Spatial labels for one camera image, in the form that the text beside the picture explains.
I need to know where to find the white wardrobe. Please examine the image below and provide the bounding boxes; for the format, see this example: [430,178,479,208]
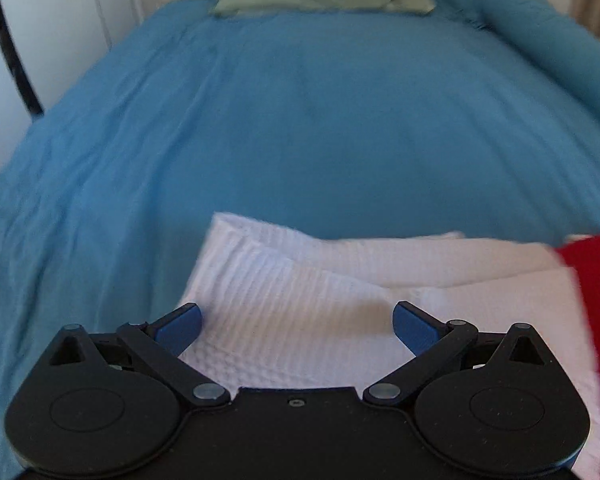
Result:
[0,0,146,172]

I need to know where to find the blue bed sheet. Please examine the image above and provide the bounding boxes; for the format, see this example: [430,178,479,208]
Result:
[0,0,600,479]

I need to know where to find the rolled blue duvet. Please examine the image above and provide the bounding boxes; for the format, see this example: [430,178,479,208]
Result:
[437,0,600,120]

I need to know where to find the red and white knit sweater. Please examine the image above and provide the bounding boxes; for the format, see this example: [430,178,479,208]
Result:
[182,214,600,479]

